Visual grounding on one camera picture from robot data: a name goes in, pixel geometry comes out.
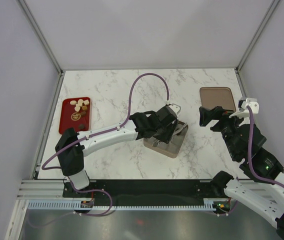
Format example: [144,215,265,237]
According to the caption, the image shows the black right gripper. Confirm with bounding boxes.
[198,105,249,159]

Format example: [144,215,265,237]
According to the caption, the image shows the rose gold chocolate box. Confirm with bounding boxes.
[143,126,189,159]

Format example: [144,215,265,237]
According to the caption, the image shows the white heart chocolate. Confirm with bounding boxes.
[74,105,81,112]

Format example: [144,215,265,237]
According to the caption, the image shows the metal tongs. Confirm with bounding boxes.
[152,121,188,147]

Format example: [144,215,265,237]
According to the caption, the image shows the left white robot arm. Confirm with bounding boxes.
[55,103,181,197]

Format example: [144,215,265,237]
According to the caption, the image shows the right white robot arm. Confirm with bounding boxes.
[199,101,284,240]

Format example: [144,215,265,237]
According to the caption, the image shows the white chocolate piece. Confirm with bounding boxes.
[70,100,77,105]
[76,99,84,106]
[83,99,90,106]

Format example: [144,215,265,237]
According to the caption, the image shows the rose gold box lid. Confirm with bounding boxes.
[199,87,236,112]

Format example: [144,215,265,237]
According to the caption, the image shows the red rectangular tray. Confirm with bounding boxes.
[58,96,92,135]

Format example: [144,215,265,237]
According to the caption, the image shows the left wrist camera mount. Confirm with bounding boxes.
[167,103,182,116]

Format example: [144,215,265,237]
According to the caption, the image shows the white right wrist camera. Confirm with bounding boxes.
[229,97,260,118]

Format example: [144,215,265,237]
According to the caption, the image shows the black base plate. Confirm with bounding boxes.
[61,178,233,207]

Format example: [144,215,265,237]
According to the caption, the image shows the white slotted cable duct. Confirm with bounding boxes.
[27,199,216,211]

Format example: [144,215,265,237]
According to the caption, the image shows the right aluminium frame post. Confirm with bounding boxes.
[234,0,282,74]

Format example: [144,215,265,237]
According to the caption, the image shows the aluminium frame post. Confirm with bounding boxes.
[16,0,64,76]
[234,0,282,74]

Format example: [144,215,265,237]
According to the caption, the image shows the left aluminium frame post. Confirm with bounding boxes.
[16,0,64,76]

